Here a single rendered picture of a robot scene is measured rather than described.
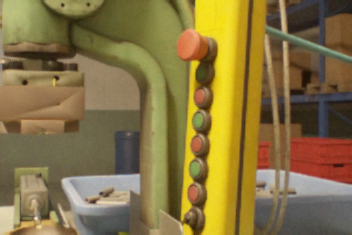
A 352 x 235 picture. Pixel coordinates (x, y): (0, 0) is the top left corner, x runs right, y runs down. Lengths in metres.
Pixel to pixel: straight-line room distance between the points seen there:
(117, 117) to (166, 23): 8.36
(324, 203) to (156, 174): 0.44
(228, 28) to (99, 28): 0.16
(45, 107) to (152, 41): 0.18
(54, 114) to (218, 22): 0.23
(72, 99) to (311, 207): 0.56
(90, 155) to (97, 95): 1.10
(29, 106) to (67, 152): 8.35
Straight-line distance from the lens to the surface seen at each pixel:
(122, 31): 0.64
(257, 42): 0.63
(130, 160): 7.55
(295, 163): 4.65
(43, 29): 0.59
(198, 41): 0.58
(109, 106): 8.97
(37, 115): 0.55
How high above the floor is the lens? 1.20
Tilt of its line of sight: level
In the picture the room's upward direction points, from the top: straight up
